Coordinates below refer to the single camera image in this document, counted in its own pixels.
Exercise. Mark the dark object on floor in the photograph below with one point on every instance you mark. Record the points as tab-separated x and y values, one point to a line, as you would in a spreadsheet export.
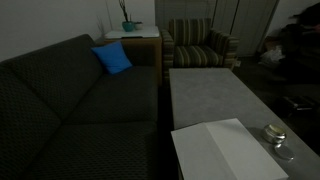
289	105

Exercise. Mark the wooden side table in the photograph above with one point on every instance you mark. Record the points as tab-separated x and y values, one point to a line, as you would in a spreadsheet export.
145	52

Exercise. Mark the teal plant pot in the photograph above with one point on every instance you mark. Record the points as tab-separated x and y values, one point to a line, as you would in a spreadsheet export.
128	26

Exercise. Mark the white hardcover book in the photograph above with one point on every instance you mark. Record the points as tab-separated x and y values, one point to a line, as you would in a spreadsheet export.
223	150

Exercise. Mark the small white plant pot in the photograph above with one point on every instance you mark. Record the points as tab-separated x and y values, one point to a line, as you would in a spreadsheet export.
138	25

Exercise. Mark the dark grey fabric sofa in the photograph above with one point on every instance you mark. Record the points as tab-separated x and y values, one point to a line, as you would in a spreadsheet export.
64	117

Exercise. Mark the white bag on floor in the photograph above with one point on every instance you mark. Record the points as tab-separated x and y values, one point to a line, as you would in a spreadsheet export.
272	57

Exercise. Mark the striped armchair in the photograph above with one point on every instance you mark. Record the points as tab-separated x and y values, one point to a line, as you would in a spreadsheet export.
192	43

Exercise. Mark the grey coffee table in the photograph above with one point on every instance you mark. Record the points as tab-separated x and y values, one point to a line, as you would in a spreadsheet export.
212	94

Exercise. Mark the blue throw pillow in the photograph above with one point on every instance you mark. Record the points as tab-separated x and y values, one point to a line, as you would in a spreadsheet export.
113	57

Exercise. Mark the white tray on side table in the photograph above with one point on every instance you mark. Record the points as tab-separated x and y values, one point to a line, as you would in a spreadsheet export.
145	32

